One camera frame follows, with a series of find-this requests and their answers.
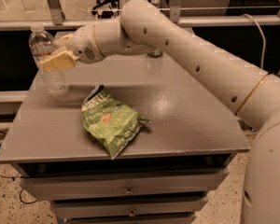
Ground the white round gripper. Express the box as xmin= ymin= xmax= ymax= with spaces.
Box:
xmin=40 ymin=25 xmax=105 ymax=72

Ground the clear plastic water bottle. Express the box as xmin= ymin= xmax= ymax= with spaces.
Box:
xmin=29 ymin=23 xmax=69 ymax=97

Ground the white cable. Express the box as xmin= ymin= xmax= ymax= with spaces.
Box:
xmin=242 ymin=13 xmax=280 ymax=77

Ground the green soda can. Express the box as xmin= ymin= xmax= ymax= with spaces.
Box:
xmin=147 ymin=49 xmax=163 ymax=58

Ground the grey metal railing frame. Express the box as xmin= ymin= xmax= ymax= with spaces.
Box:
xmin=0 ymin=0 xmax=280 ymax=31

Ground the black floor cable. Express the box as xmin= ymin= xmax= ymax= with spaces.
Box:
xmin=0 ymin=131 xmax=39 ymax=205

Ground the grey drawer cabinet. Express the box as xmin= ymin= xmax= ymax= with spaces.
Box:
xmin=0 ymin=55 xmax=249 ymax=224

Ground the black office chair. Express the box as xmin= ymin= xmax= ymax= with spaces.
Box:
xmin=91 ymin=0 xmax=161 ymax=20

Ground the green chip bag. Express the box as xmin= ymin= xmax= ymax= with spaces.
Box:
xmin=81 ymin=85 xmax=149 ymax=160

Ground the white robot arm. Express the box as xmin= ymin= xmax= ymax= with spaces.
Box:
xmin=41 ymin=0 xmax=280 ymax=224

